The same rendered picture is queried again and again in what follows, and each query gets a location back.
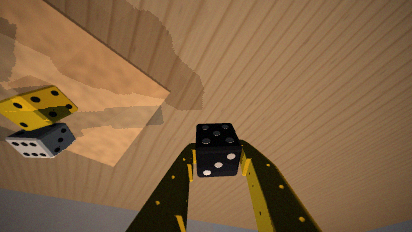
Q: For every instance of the black die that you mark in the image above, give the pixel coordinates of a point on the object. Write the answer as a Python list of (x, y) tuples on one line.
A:
[(218, 150)]

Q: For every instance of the yellow die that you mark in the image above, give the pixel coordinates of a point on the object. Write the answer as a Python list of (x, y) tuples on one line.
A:
[(38, 108)]

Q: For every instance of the tan mat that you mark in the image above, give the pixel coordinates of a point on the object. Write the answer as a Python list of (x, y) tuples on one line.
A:
[(41, 46)]

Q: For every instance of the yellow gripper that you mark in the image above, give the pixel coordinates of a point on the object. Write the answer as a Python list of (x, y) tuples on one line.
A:
[(276, 206)]

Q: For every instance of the white die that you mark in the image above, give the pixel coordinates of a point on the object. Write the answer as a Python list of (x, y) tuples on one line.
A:
[(44, 142)]

